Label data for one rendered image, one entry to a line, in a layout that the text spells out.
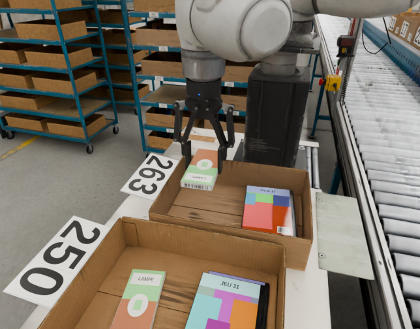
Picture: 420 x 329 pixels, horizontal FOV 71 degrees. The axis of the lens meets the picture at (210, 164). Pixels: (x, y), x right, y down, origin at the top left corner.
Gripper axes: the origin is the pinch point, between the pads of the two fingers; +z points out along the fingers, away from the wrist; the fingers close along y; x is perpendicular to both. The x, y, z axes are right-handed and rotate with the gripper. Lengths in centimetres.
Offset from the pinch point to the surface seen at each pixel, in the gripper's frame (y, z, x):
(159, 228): 7.1, 11.2, 14.4
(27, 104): 197, 56, -145
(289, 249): -22.3, 12.9, 12.2
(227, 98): 17, 32, -135
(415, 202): -61, 19, -22
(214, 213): -2.5, 18.3, -1.3
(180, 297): -1.0, 18.3, 25.4
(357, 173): -47, 19, -34
